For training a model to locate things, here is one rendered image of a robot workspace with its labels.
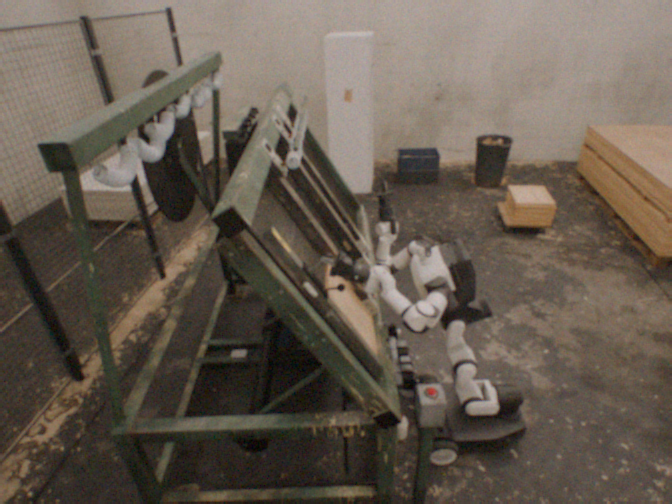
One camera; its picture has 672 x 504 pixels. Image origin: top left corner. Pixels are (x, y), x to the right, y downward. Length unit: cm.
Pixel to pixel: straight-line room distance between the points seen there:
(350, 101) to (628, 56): 409
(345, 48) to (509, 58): 268
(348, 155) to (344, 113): 58
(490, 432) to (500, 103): 550
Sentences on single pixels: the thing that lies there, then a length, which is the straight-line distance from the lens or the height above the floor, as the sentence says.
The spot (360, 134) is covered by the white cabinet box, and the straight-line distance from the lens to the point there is 602.
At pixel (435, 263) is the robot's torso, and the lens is 223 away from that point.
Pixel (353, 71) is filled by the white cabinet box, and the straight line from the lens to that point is 586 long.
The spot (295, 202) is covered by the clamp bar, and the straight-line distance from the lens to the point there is 218.
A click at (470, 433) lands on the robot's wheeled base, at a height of 17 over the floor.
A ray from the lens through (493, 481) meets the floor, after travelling 308.
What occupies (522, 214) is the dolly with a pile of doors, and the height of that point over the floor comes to 27.
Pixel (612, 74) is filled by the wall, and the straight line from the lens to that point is 788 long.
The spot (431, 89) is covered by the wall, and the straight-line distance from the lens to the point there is 731.
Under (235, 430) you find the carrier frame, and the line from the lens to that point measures 228.
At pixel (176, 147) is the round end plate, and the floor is 187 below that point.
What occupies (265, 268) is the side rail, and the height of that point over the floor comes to 171.
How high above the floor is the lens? 257
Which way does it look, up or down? 32 degrees down
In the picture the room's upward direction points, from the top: 3 degrees counter-clockwise
